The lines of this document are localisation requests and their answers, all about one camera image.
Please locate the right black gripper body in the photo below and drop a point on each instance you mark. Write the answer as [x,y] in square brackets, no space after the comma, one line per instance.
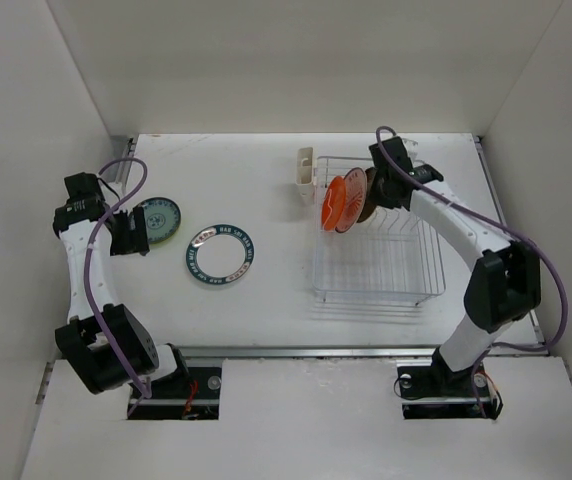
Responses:
[382,198]

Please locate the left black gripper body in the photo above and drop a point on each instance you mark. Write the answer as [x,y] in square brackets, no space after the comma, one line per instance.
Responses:
[124,240]

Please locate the white plate red pattern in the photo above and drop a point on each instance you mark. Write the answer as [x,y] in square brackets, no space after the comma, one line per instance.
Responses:
[356,192]

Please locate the dark green plate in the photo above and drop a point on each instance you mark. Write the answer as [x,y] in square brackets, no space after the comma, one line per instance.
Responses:
[161,220]

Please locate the yellow brown patterned plate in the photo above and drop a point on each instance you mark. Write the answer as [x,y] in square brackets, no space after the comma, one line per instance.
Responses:
[178,227]

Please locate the white plate grey rim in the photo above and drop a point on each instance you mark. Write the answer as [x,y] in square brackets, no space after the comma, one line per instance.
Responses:
[219,255]

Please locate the olive brown plate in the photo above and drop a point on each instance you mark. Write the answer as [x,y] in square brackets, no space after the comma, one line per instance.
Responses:
[369,206]

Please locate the orange plate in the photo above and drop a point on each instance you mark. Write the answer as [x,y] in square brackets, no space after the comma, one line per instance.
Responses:
[333,204]

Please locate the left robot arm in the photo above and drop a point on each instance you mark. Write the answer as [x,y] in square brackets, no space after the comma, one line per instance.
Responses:
[104,343]

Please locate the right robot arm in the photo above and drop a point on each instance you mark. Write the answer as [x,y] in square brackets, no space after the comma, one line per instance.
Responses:
[505,278]

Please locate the beige cutlery holder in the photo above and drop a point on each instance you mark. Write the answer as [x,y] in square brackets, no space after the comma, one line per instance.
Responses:
[304,174]

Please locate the white wire dish rack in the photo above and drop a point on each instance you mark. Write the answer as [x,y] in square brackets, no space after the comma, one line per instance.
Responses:
[391,258]

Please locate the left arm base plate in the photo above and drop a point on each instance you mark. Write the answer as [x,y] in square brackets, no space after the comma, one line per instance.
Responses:
[186,394]

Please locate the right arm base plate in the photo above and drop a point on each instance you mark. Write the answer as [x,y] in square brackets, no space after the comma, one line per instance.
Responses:
[427,395]

